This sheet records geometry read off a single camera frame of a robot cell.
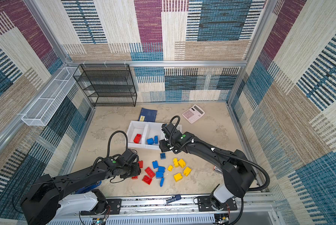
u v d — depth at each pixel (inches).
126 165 26.1
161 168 33.5
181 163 33.5
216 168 33.0
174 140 24.8
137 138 37.9
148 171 32.9
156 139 38.6
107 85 42.9
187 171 32.7
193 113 43.7
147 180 31.9
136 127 40.4
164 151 28.9
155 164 34.4
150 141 37.9
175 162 34.1
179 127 25.8
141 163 34.1
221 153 18.0
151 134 39.8
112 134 29.3
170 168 33.6
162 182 31.3
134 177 32.6
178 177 31.9
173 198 29.3
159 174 32.9
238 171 17.1
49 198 15.7
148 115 44.0
